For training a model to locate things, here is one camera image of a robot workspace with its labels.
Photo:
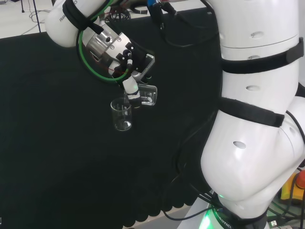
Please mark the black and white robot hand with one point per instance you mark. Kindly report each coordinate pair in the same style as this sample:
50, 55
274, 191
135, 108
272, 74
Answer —
130, 87

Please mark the wide clear glass beaker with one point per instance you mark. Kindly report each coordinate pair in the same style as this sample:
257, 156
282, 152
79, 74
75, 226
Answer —
149, 96

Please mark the tall clear glass beaker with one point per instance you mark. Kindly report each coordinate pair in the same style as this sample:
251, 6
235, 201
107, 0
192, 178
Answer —
121, 117

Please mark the black bench cloth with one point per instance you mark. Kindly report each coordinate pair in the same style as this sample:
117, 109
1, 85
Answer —
59, 131

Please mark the yellow stop button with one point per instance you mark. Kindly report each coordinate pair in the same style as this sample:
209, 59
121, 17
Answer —
294, 188

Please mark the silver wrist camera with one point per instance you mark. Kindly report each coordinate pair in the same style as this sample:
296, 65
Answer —
147, 64

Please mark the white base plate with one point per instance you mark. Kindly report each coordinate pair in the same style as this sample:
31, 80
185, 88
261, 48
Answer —
195, 212

